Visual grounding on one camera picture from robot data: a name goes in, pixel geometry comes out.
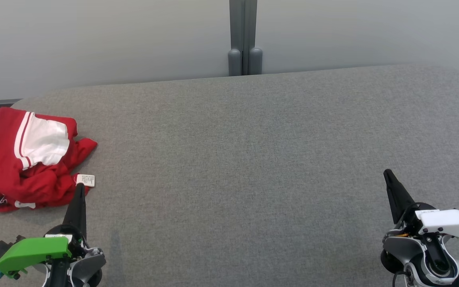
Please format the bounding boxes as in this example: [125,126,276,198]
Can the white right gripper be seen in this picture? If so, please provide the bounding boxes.
[384,169,459,240]

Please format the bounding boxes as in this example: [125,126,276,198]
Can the red basketball jersey white sleeves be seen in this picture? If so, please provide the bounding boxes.
[0,107,98,208]

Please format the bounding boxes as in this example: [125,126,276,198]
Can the red shorts white trim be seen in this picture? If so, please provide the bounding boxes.
[0,112,39,212]

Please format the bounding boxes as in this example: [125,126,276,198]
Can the grey double partition post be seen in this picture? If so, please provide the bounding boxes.
[228,0,263,76]

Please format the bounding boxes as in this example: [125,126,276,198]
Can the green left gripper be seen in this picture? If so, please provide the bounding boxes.
[0,183,87,278]

